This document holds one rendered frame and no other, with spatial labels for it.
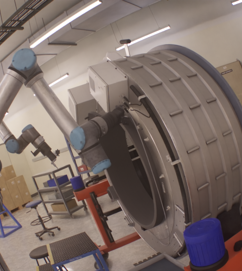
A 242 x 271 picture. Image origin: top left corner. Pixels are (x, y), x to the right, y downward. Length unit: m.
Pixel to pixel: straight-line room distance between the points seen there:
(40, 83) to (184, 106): 0.69
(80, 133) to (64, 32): 4.50
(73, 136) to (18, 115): 9.47
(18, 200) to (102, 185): 6.16
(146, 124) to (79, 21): 4.18
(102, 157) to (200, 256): 0.68
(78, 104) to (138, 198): 0.82
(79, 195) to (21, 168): 7.79
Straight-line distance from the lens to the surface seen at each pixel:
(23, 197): 9.00
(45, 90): 1.39
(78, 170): 8.26
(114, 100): 1.46
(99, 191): 2.92
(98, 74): 1.49
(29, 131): 1.95
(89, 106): 2.04
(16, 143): 1.84
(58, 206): 6.01
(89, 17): 5.29
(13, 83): 1.27
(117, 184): 2.23
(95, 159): 1.24
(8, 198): 8.68
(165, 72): 1.48
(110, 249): 3.10
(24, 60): 1.27
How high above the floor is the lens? 1.46
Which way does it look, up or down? 3 degrees down
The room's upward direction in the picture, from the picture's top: 19 degrees counter-clockwise
